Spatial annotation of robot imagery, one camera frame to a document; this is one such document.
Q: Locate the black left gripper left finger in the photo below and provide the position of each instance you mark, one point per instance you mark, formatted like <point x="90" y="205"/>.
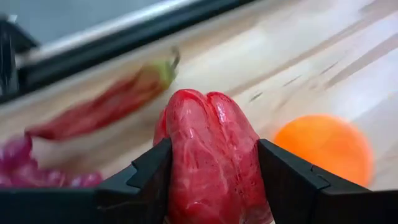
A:
<point x="124" y="199"/>

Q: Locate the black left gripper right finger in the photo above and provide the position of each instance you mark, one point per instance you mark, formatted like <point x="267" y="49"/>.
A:
<point x="311" y="199"/>

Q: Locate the orange fruit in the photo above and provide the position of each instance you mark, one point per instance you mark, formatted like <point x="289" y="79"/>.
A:
<point x="326" y="146"/>

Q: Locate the red chili pepper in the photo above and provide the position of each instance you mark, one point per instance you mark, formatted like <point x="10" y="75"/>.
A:
<point x="109" y="105"/>

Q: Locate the red bell pepper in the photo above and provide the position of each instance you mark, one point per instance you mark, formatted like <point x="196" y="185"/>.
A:
<point x="211" y="161"/>

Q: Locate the purple grape bunch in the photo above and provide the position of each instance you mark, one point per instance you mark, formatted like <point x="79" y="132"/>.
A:
<point x="18" y="168"/>

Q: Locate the black aluminium table frame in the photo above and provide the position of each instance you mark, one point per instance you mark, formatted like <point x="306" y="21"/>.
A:
<point x="93" y="53"/>

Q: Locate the black frame bracket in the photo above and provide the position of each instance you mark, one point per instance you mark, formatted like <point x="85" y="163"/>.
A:
<point x="9" y="56"/>

